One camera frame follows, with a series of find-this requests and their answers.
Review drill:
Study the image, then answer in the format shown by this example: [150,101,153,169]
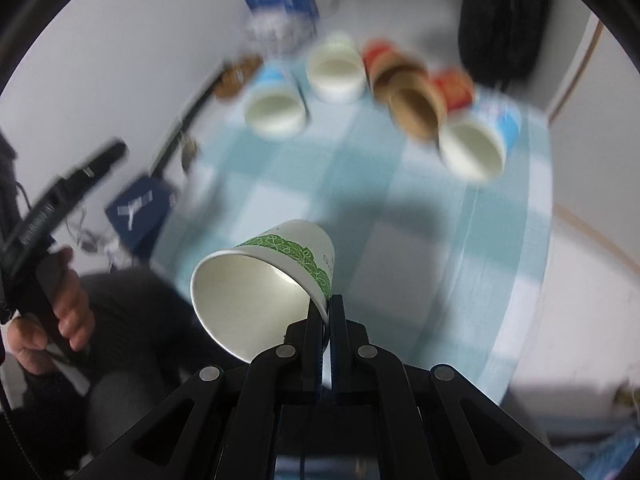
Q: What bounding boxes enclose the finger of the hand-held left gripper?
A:
[74,141,129,181]

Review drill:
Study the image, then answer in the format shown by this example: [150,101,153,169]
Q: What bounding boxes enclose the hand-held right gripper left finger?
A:
[75,304,325,480]

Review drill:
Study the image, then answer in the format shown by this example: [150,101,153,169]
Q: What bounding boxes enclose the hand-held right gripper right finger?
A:
[328,295,586,480]

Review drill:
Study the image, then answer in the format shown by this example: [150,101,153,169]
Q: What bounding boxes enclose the white cup with green pattern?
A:
[190,219,336,364]

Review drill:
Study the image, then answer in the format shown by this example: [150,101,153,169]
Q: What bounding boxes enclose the blue and white paper cup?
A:
[243,64,308,140]
[438,100,522,182]

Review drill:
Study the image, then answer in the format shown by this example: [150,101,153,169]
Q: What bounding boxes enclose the plain white paper cup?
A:
[306,35,368,105]

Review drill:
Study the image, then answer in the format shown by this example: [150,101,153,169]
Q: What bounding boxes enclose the red paper cup brown inside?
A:
[362,40,431,103]
[389,69,475,141]

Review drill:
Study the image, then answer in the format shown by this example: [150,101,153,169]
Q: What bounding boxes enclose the person's left hand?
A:
[9,247,97,375]

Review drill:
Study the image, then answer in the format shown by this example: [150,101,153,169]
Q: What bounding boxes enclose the navy blue box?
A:
[104,175,177,261]

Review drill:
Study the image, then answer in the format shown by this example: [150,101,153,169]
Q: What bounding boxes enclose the person's dark trouser leg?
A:
[10,267,251,480]

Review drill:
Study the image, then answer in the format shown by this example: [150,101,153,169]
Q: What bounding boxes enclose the brown object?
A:
[212,55,265,101]

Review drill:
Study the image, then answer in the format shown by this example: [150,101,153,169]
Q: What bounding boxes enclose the blue and white checked tablecloth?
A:
[149,55,557,413]

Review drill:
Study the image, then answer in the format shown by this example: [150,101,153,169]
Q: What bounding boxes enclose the light blue cloth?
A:
[560,430,638,480]

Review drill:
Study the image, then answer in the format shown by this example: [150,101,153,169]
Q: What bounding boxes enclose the black strap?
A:
[150,72,226,181]

